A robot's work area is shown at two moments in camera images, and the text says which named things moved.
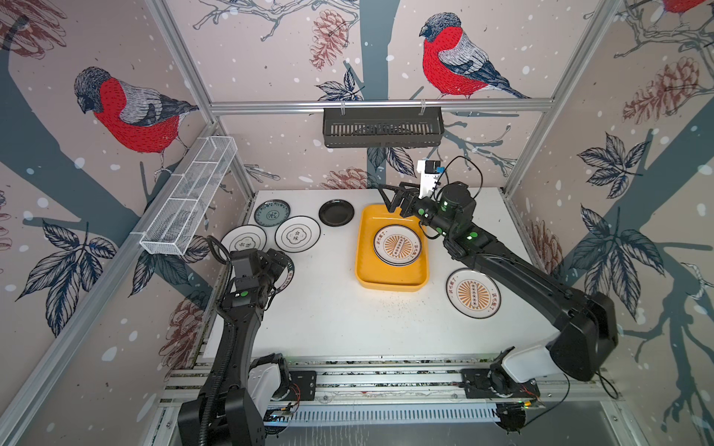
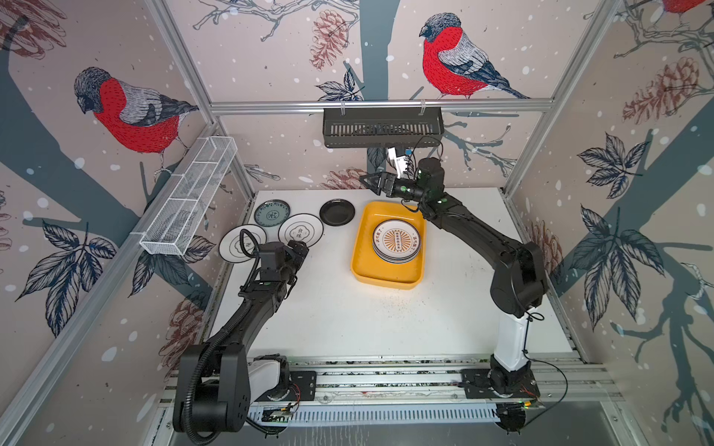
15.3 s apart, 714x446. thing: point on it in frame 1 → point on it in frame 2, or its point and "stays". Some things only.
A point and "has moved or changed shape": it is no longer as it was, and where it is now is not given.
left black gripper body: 270,269 → 292,261
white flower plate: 244,237 stays
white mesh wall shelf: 180,216 stays
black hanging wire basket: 383,127 stays
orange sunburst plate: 473,293 → 396,242
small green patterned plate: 271,213 stays
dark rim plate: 285,279 has moved or changed shape
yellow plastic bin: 391,251 stays
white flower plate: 297,233 stays
